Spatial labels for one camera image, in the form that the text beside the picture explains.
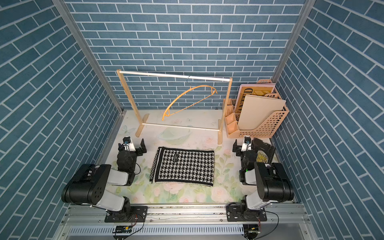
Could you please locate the black white houndstooth scarf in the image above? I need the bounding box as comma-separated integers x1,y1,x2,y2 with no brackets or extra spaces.
150,147,215,187

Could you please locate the orange wooden clothes hanger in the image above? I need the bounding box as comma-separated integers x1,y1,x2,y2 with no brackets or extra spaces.
161,76,218,121

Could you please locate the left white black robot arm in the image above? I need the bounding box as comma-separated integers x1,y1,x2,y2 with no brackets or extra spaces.
61,137,147,220

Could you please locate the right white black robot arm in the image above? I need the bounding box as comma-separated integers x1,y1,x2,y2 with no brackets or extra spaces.
233,137,294,215

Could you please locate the black book gold cover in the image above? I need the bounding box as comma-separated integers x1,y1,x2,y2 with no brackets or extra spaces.
254,139,276,164

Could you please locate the floral table mat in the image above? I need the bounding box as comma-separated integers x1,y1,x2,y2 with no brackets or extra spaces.
106,110,257,205

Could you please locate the wooden clothes rack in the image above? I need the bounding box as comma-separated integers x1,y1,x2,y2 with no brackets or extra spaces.
117,70,233,145

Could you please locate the peach plastic file organizer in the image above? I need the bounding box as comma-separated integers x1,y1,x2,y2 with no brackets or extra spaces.
222,80,289,139

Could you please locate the beige board in organizer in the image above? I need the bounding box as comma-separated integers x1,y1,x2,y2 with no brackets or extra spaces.
238,95,286,130

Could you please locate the pink book in organizer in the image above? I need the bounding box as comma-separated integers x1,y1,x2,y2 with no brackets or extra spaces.
235,83,276,114

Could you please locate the left circuit board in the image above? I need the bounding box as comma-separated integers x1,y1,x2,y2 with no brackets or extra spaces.
113,226,133,235

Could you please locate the circuit board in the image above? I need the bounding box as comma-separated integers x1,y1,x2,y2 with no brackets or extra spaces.
243,224,260,240
113,226,133,235

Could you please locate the right circuit board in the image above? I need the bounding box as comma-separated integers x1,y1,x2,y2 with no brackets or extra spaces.
243,224,260,240

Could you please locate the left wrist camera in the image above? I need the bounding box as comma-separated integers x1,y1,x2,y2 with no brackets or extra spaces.
123,137,136,152

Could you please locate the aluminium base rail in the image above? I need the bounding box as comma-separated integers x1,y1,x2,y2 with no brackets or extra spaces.
55,203,316,240

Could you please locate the right aluminium corner post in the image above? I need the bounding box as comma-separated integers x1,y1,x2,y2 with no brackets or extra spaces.
271,0,316,83

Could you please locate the aluminium corner post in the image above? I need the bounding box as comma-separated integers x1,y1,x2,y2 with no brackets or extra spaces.
52,0,124,114
271,0,316,83

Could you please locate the left aluminium corner post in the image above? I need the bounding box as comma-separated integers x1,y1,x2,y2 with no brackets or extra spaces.
52,0,124,114

